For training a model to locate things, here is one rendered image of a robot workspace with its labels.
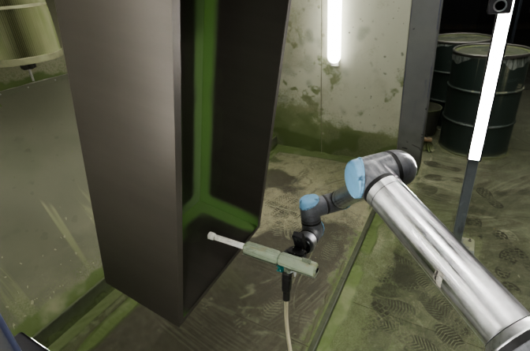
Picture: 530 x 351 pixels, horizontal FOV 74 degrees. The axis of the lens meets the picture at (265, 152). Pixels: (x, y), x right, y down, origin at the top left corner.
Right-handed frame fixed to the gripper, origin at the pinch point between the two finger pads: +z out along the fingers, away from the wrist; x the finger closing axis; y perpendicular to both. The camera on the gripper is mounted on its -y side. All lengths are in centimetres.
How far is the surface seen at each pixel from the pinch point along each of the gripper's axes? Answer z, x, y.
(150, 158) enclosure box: 41, 22, -56
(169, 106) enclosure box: 43, 13, -71
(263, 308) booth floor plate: -20, 19, 46
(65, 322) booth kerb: 29, 101, 49
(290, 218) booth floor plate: -92, 34, 38
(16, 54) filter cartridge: 8, 130, -73
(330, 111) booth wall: -185, 38, -17
